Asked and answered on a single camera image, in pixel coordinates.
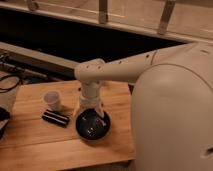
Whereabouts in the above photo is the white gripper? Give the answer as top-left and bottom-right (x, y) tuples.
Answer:
(76, 82), (104, 118)

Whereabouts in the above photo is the black striped eraser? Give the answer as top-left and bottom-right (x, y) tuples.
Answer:
(42, 110), (70, 127)

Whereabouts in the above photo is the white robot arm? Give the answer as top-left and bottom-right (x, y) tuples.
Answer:
(75, 43), (213, 171)

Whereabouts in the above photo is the white ceramic cup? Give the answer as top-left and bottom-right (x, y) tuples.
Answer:
(43, 91), (62, 112)

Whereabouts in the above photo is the black round bowl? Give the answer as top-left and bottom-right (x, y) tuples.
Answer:
(76, 109), (111, 141)

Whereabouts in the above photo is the dark object at left edge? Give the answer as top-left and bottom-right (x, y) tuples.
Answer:
(0, 107), (10, 139)

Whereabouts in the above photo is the black cable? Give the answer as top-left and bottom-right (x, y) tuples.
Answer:
(0, 74), (23, 94)

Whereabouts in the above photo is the metal bracket middle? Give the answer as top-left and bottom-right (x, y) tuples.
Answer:
(98, 0), (108, 24)

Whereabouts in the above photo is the metal bracket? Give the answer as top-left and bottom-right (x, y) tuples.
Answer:
(157, 0), (176, 35)
(98, 0), (108, 24)

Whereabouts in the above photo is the metal bracket right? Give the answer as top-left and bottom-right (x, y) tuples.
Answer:
(157, 0), (176, 35)

